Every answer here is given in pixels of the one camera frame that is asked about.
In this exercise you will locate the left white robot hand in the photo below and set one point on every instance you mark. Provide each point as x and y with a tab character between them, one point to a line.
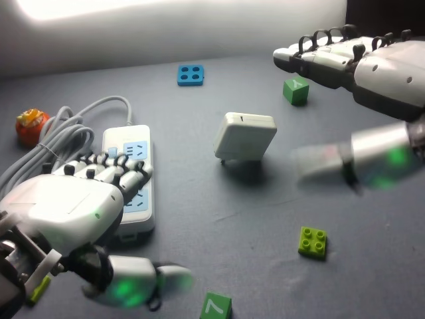
66	206

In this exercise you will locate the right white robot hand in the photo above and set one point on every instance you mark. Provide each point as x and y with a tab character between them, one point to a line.
382	66

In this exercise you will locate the white power strip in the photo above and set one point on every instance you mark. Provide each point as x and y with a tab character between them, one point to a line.
136	136

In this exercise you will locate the white power adapter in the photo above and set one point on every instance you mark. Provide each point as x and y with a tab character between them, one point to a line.
242	139

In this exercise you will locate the orange toy fruit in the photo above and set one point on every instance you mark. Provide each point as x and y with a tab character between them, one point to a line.
30	131

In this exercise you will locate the green cube letter Y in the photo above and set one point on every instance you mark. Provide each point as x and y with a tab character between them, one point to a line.
295	91

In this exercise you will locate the grey table cloth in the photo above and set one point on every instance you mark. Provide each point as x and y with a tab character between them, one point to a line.
232	216

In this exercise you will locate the blue four-hole block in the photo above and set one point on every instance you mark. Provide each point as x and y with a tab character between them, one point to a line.
191	75

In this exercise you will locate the green cube number 7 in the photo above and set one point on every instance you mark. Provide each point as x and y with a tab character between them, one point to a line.
216	307

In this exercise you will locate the lime green stud brick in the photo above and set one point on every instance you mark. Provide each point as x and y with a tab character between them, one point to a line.
312	244

